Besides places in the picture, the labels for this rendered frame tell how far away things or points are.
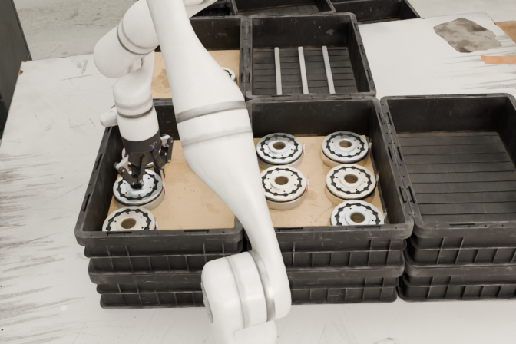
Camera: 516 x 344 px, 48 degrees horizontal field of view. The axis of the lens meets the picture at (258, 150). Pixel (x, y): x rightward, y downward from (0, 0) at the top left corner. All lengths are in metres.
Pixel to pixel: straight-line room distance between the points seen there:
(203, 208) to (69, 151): 0.54
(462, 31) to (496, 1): 1.92
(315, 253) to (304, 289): 0.11
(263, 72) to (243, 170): 0.90
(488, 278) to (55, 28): 3.08
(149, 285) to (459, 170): 0.70
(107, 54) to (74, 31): 2.71
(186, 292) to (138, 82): 0.42
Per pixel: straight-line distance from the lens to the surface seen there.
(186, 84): 0.72
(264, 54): 1.68
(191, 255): 1.08
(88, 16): 3.87
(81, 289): 1.30
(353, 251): 1.09
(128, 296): 1.21
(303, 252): 1.08
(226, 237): 1.04
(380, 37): 2.04
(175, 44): 0.73
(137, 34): 0.93
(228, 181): 0.72
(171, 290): 1.18
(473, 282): 1.23
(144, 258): 1.11
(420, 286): 1.20
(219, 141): 0.71
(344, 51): 1.70
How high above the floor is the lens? 1.70
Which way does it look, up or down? 41 degrees down
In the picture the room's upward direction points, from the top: 2 degrees counter-clockwise
